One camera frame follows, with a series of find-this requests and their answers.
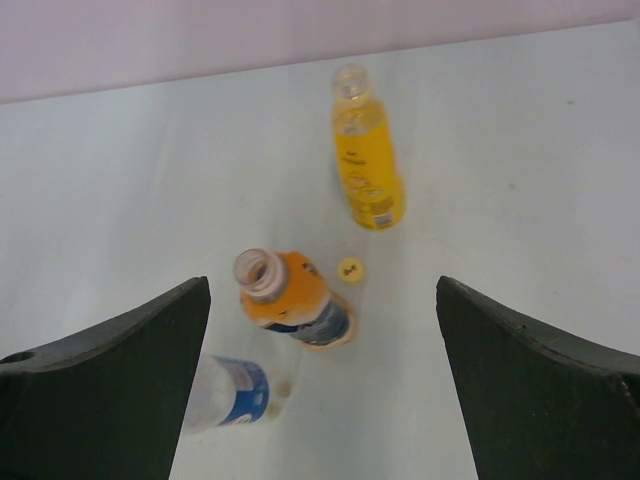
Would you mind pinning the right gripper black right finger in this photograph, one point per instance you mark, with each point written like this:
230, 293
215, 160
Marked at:
537, 401

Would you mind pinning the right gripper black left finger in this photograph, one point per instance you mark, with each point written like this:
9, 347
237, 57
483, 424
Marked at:
107, 402

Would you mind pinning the clear pepsi bottle blue cap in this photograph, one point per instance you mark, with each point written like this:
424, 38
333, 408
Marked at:
230, 392

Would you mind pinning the orange drink bottle white cap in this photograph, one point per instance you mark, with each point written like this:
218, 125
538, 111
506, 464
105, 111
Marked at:
284, 292

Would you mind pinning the yellow bottle cap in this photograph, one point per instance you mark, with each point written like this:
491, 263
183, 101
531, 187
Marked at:
351, 270

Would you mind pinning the yellow honey pomelo bottle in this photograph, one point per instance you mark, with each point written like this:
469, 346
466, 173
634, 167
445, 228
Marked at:
364, 151

